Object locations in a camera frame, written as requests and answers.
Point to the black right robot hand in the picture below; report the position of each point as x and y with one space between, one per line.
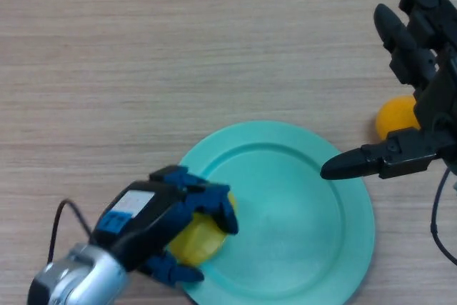
441 105

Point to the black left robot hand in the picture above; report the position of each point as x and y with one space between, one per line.
150 215

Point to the yellow starfruit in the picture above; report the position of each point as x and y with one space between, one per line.
200 244

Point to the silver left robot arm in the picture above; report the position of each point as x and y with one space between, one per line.
82 276

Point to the turquoise green plate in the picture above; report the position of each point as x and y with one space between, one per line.
292 226

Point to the orange round fruit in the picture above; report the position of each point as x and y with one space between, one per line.
394 115

